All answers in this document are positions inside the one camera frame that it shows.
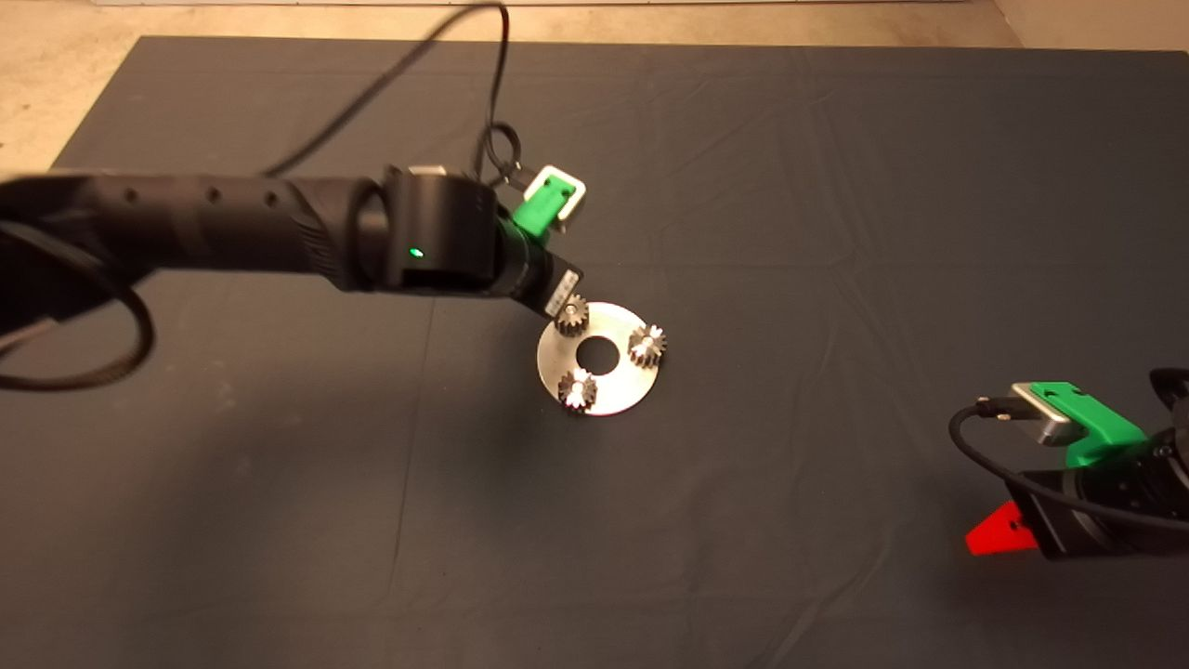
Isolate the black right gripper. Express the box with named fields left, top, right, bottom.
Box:
left=965, top=444, right=1181, bottom=561

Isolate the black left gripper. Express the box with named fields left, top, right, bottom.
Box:
left=506, top=237, right=585, bottom=321

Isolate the round metal carrier plate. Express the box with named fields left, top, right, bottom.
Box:
left=537, top=302, right=662, bottom=417

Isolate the dark grey table cloth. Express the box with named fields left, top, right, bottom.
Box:
left=0, top=37, right=1189, bottom=669

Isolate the green left camera mount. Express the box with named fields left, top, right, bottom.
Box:
left=512, top=175, right=577, bottom=241

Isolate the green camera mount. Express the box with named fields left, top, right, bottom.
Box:
left=512, top=175, right=577, bottom=241
left=1033, top=381, right=1148, bottom=468

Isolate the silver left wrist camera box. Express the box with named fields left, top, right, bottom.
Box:
left=523, top=164, right=588, bottom=229

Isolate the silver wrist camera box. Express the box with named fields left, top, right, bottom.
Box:
left=1011, top=382, right=1083, bottom=447
left=523, top=164, right=588, bottom=229

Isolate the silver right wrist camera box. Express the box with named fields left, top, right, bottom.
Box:
left=1011, top=382, right=1083, bottom=447

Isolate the green right camera mount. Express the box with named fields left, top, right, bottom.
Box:
left=1033, top=381, right=1148, bottom=468

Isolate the black left camera cable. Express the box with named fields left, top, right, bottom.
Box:
left=265, top=3, right=535, bottom=191

